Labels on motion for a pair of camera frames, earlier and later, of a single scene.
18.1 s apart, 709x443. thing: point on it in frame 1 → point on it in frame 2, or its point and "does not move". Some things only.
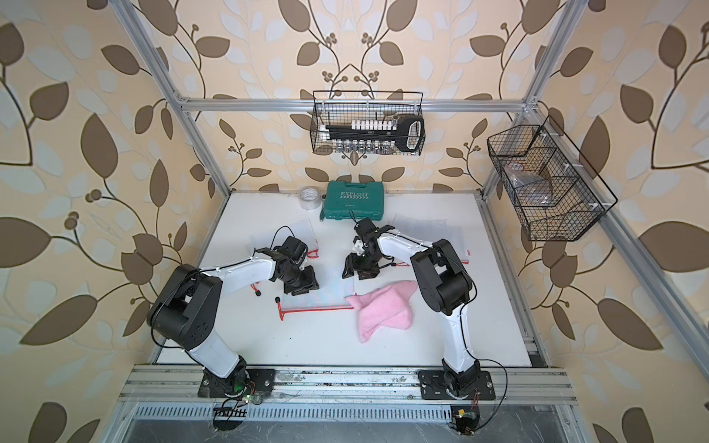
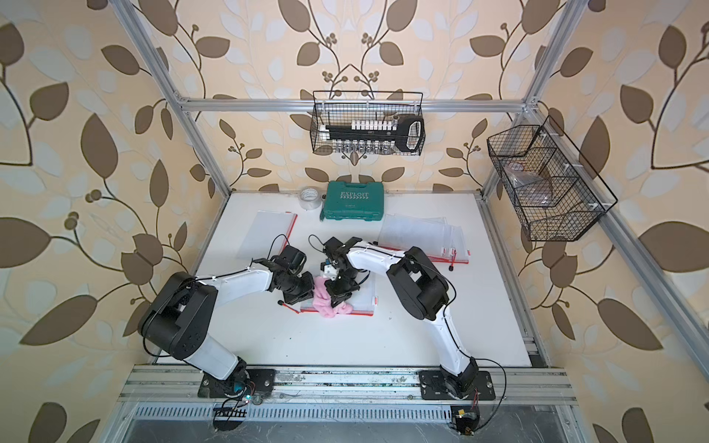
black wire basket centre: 370,123 does not move
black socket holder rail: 378,136 does not move
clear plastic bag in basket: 530,189 does not move
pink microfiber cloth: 388,305 → 322,301
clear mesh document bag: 428,230 does not move
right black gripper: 351,264 → 339,294
